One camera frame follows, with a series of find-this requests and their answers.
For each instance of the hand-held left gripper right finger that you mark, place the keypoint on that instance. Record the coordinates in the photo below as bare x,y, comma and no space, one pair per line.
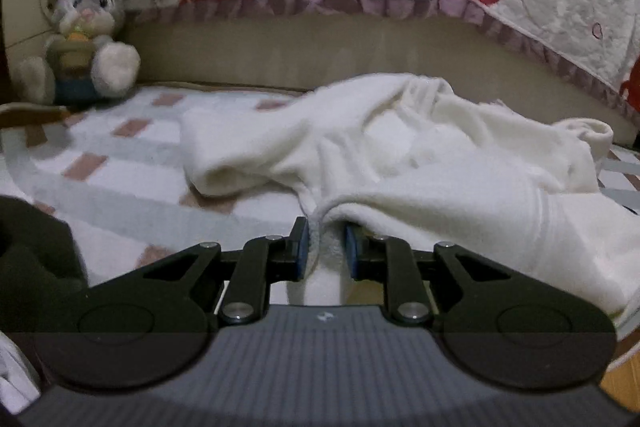
350,252

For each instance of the white cloth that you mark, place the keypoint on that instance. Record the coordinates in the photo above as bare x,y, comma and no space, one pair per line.
15,372

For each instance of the cream nightstand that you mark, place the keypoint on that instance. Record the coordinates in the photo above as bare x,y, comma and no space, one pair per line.
20,22

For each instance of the grey plush bunny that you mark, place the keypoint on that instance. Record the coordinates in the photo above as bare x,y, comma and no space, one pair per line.
85,27

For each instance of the dark cloth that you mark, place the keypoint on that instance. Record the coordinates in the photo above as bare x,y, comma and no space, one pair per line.
35,252

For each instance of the white fleece towel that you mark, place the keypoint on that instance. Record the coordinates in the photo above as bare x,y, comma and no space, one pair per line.
450,167

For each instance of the beige bed base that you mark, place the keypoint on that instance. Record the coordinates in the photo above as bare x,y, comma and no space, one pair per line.
300,52

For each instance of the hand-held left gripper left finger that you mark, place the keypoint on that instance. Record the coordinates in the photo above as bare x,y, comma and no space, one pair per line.
301,249

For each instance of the checkered rug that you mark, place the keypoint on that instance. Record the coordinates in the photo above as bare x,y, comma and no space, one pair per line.
115,187

